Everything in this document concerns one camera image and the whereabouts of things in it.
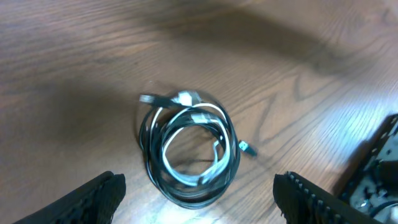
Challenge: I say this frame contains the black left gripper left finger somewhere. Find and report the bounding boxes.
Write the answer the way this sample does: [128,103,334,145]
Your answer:
[16,171,126,224]

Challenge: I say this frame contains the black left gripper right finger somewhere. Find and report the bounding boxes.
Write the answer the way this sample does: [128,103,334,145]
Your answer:
[272,172,381,224]

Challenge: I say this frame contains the black USB cable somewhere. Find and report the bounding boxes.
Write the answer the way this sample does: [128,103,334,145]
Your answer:
[137,91,259,209]

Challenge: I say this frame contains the white USB cable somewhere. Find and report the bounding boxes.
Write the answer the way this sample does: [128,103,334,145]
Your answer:
[150,90,233,187]

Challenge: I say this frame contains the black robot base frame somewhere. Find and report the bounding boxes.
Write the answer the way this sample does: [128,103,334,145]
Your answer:
[336,114,397,223]

